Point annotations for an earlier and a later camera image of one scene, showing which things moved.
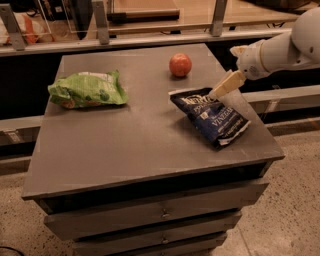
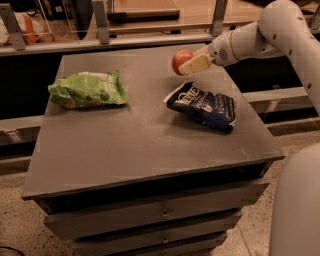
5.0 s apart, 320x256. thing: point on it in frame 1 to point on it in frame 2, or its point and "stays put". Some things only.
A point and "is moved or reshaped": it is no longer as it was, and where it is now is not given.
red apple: x=180 y=64 is moved or reshaped
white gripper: x=250 y=62 to x=220 y=50
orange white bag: x=33 y=29 stays put
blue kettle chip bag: x=214 y=120 is moved or reshaped
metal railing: x=20 y=47 stays put
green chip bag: x=88 y=89 stays put
